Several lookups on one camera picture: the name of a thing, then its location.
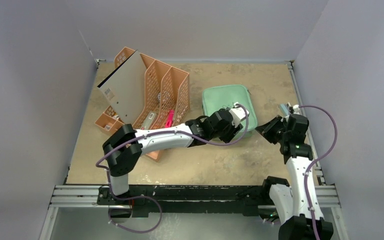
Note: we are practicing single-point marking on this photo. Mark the grey folder board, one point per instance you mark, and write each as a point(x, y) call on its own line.
point(124, 87)

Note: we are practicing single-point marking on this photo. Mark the black table front rail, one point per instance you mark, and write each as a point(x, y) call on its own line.
point(141, 200)

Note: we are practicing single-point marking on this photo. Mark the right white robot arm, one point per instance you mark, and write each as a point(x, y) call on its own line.
point(296, 202)

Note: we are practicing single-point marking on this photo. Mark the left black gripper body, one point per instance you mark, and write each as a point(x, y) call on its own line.
point(226, 133)

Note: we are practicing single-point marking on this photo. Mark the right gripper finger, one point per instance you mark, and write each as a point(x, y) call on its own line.
point(273, 136)
point(274, 124)

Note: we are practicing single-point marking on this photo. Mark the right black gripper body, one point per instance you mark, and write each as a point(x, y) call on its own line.
point(274, 126)

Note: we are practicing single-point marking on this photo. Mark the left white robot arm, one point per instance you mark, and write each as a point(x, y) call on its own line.
point(124, 148)

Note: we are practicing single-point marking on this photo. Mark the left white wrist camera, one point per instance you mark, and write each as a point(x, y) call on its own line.
point(238, 113)

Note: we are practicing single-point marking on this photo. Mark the pink marker pen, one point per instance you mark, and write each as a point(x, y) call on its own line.
point(170, 118)

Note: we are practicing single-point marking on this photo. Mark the mint green storage case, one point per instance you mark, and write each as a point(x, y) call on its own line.
point(218, 97)

